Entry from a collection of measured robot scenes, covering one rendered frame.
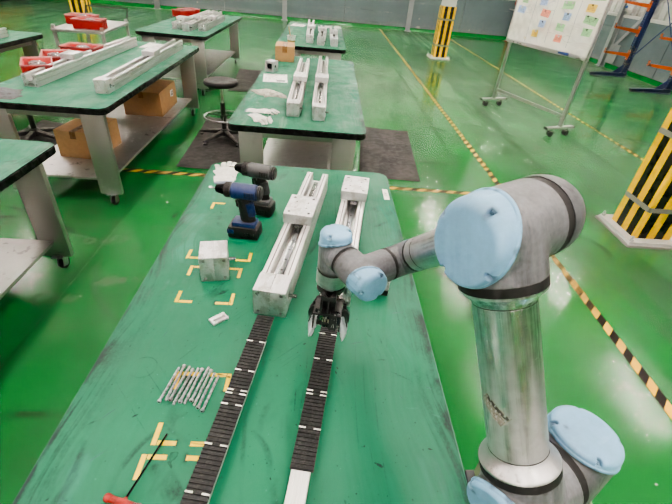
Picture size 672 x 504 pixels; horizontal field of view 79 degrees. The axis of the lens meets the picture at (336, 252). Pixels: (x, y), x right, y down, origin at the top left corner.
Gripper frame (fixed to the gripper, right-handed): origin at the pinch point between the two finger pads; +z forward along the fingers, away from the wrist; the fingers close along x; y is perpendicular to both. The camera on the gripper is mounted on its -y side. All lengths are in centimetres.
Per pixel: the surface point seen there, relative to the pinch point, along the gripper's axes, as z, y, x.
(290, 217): -5, -50, -22
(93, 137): 29, -179, -190
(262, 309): 3.6, -9.3, -21.0
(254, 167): -15, -68, -40
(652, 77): 70, -1009, 617
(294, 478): 2.6, 38.7, -1.0
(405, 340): 5.6, -7.3, 23.0
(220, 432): 2.2, 32.0, -19.0
